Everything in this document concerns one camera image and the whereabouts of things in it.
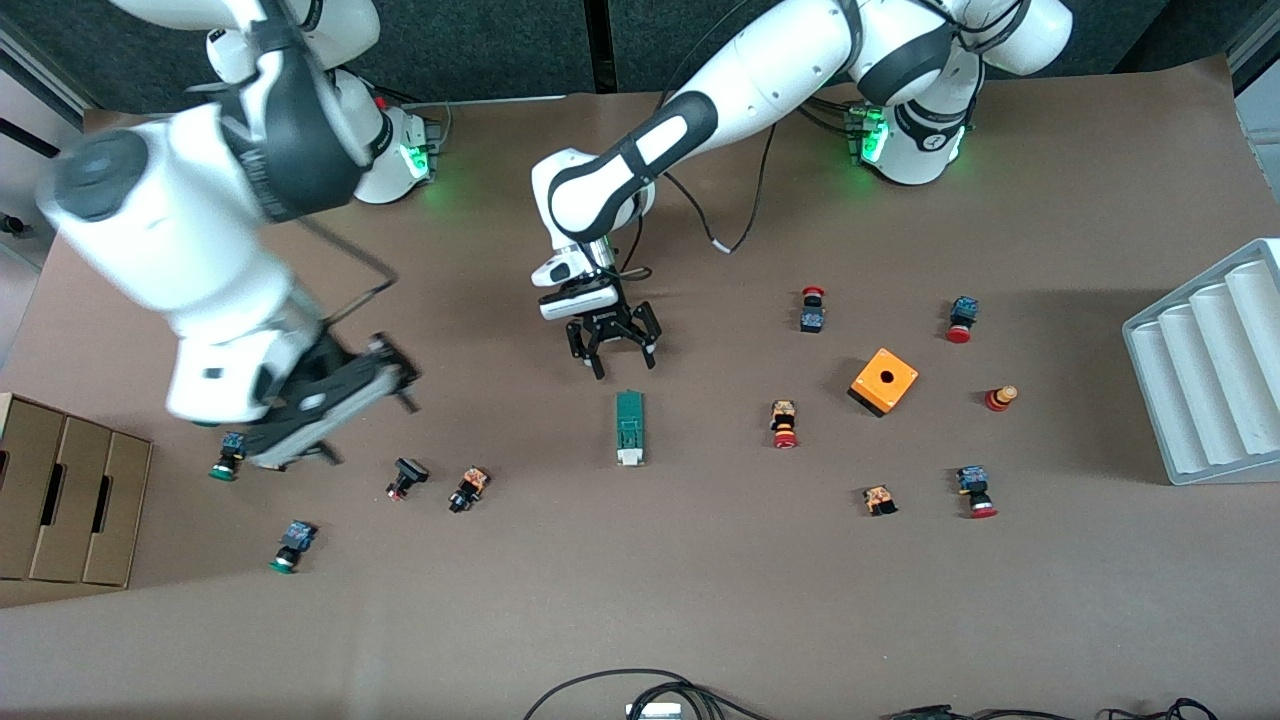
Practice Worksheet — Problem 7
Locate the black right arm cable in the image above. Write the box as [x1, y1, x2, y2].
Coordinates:
[298, 213, 399, 331]

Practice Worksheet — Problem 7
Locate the right arm base cable bundle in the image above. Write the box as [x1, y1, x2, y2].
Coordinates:
[378, 85, 453, 151]

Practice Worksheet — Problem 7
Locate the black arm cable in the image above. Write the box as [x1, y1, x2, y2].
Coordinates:
[298, 213, 399, 331]
[662, 118, 779, 257]

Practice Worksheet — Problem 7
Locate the brown cardboard divider box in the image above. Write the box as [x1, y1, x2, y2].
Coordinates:
[0, 392, 154, 588]

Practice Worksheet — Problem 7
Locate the grey metal frame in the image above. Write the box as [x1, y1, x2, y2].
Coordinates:
[1225, 18, 1280, 131]

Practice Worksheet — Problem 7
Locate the grey ridged plastic tray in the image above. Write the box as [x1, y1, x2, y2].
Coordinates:
[1121, 238, 1280, 487]

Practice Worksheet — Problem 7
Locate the black cable with plug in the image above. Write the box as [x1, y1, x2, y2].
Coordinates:
[883, 704, 1101, 720]

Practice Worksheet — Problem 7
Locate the orange button enclosure box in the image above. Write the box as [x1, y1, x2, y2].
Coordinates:
[848, 347, 919, 418]

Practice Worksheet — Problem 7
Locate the black looped table cable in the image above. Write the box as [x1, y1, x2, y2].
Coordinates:
[523, 668, 773, 720]

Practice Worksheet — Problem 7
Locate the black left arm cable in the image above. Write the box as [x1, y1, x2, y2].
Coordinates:
[662, 118, 779, 257]

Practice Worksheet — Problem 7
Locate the black square button red base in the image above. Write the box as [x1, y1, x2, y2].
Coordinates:
[385, 457, 430, 502]

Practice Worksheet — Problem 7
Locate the black tangled cable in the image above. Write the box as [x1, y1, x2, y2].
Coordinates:
[1100, 697, 1221, 720]

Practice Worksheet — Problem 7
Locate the black selector with orange block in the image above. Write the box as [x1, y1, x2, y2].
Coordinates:
[448, 466, 491, 514]

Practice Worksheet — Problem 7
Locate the green load switch white handle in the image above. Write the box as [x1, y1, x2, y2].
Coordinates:
[615, 390, 648, 468]

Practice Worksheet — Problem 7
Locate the green pushbutton with blue block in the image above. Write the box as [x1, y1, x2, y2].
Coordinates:
[208, 431, 249, 482]
[269, 520, 318, 575]

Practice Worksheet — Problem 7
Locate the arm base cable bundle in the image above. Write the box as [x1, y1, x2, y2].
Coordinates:
[798, 93, 863, 138]
[378, 85, 453, 151]

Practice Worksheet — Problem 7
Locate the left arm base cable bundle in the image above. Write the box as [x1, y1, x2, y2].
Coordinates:
[798, 93, 863, 138]

